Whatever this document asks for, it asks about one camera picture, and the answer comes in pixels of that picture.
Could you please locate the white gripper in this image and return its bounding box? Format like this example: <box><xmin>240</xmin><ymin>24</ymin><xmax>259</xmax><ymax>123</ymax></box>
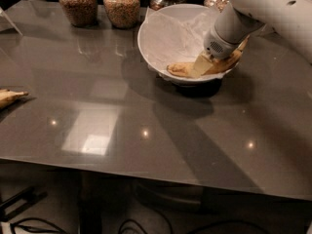
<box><xmin>190</xmin><ymin>25</ymin><xmax>243</xmax><ymax>78</ymax></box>

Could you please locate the yellow banana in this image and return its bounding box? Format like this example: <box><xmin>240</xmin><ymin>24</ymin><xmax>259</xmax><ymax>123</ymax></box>
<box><xmin>167</xmin><ymin>36</ymin><xmax>250</xmax><ymax>78</ymax></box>

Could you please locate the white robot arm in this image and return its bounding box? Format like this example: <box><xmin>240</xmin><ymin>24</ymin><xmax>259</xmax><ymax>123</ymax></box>
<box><xmin>190</xmin><ymin>0</ymin><xmax>312</xmax><ymax>78</ymax></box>

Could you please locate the white bowl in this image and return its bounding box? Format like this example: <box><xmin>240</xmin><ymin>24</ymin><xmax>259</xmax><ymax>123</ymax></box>
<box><xmin>136</xmin><ymin>3</ymin><xmax>244</xmax><ymax>86</ymax></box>

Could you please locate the banana at left edge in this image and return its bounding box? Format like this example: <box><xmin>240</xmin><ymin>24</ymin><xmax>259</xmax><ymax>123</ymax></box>
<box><xmin>0</xmin><ymin>89</ymin><xmax>28</xmax><ymax>109</ymax></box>

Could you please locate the white paper liner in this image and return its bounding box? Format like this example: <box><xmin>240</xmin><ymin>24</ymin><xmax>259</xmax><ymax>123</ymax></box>
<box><xmin>142</xmin><ymin>6</ymin><xmax>222</xmax><ymax>82</ymax></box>

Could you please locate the glass jar at right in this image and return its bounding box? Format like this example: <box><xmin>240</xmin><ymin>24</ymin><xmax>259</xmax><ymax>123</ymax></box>
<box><xmin>204</xmin><ymin>0</ymin><xmax>228</xmax><ymax>12</ymax></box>

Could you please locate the glass jar of grains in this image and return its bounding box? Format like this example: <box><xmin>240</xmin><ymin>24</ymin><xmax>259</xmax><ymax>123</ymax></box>
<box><xmin>58</xmin><ymin>0</ymin><xmax>98</xmax><ymax>27</ymax></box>
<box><xmin>103</xmin><ymin>0</ymin><xmax>140</xmax><ymax>29</ymax></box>

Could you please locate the white sheet at left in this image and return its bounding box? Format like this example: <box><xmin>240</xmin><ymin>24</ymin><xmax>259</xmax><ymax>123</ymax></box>
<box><xmin>0</xmin><ymin>7</ymin><xmax>22</xmax><ymax>35</ymax></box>

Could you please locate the black floor cable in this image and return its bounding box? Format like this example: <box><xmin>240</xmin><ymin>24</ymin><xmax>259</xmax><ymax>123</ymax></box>
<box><xmin>9</xmin><ymin>216</ymin><xmax>69</xmax><ymax>234</ymax></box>

